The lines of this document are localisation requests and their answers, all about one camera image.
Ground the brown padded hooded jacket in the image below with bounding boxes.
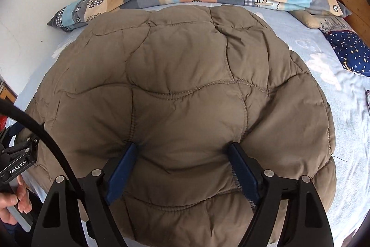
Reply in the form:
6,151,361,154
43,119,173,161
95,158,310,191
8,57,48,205
16,4,338,247

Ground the person's left hand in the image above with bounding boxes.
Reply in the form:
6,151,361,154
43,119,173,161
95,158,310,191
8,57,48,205
0,175,32,225

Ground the light blue cloud bedsheet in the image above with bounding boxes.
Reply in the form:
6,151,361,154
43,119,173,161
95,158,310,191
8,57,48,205
12,2,370,247

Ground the navy star patterned pillow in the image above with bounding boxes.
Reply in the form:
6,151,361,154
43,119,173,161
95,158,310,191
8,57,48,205
324,30,370,77

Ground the wooden headboard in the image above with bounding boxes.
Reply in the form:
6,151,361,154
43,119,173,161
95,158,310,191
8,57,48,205
341,0,370,46

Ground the black cable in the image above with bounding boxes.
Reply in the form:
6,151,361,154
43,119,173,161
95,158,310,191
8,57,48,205
0,99,85,201

